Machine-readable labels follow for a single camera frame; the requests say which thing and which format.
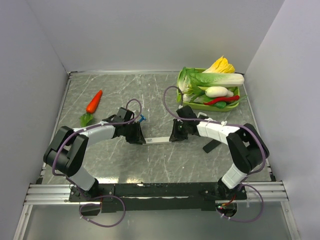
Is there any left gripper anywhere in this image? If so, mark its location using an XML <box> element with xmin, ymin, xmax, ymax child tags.
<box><xmin>123</xmin><ymin>121</ymin><xmax>146</xmax><ymax>145</ymax></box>

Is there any white remote control body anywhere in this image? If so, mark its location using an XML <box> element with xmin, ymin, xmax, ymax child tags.
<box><xmin>144</xmin><ymin>136</ymin><xmax>171</xmax><ymax>145</ymax></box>

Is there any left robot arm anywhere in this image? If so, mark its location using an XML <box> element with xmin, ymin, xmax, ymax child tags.
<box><xmin>43</xmin><ymin>107</ymin><xmax>146</xmax><ymax>201</ymax></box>

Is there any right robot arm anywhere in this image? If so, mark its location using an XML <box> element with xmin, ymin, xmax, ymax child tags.
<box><xmin>169</xmin><ymin>105</ymin><xmax>270</xmax><ymax>199</ymax></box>

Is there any small white remote control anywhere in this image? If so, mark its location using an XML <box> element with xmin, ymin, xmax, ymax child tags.
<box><xmin>197</xmin><ymin>112</ymin><xmax>208</xmax><ymax>120</ymax></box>

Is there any green toy bok choy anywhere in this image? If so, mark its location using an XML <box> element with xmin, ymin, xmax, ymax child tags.
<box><xmin>176</xmin><ymin>87</ymin><xmax>205</xmax><ymax>103</ymax></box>

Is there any green plastic basket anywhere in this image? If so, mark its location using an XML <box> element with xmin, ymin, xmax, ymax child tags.
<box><xmin>176</xmin><ymin>67</ymin><xmax>241</xmax><ymax>113</ymax></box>

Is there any green toy pepper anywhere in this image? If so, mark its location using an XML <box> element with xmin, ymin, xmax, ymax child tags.
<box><xmin>214</xmin><ymin>101</ymin><xmax>227</xmax><ymax>109</ymax></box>

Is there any orange toy carrot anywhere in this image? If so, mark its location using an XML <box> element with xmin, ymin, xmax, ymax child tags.
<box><xmin>79</xmin><ymin>90</ymin><xmax>103</xmax><ymax>128</ymax></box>

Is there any toy napa cabbage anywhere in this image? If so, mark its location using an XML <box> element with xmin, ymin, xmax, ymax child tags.
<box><xmin>177</xmin><ymin>67</ymin><xmax>245</xmax><ymax>91</ymax></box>

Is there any white toy radish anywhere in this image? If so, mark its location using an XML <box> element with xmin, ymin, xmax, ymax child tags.
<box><xmin>205</xmin><ymin>86</ymin><xmax>234</xmax><ymax>98</ymax></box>

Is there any red toy chili pepper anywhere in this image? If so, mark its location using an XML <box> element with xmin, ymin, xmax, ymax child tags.
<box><xmin>204</xmin><ymin>95</ymin><xmax>240</xmax><ymax>106</ymax></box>

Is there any yellow toy cabbage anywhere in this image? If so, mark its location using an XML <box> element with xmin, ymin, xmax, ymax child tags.
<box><xmin>203</xmin><ymin>56</ymin><xmax>236</xmax><ymax>74</ymax></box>

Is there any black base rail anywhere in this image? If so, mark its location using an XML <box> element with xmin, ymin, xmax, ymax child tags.
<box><xmin>69</xmin><ymin>182</ymin><xmax>247</xmax><ymax>213</ymax></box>

